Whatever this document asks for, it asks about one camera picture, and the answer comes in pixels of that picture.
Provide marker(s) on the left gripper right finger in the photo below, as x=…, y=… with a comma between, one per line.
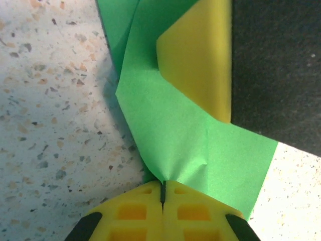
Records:
x=195, y=221

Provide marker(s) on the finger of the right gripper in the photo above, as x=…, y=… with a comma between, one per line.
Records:
x=250, y=62

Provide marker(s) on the green square paper sheet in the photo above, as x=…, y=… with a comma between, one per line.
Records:
x=175, y=125

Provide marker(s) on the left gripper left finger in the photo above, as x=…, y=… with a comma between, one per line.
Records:
x=135, y=221

